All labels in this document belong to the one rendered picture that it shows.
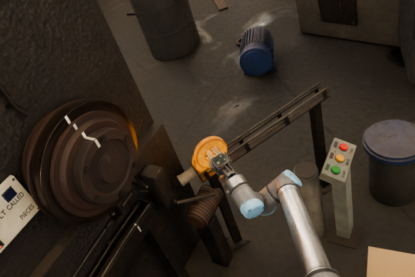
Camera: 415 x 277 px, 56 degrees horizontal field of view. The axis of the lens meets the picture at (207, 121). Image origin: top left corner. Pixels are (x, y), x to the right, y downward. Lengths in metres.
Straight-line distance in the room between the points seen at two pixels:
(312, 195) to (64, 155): 1.24
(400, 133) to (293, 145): 0.85
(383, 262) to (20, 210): 1.48
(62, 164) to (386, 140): 1.62
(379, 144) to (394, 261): 0.62
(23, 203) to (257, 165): 1.71
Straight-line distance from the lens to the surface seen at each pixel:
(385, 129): 2.33
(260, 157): 2.84
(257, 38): 3.57
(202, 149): 1.73
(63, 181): 1.41
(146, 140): 1.91
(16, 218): 1.55
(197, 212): 1.96
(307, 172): 2.00
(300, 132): 2.97
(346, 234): 2.35
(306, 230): 1.40
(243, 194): 1.57
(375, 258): 1.94
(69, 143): 1.40
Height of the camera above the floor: 2.02
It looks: 38 degrees down
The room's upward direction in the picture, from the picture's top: 19 degrees counter-clockwise
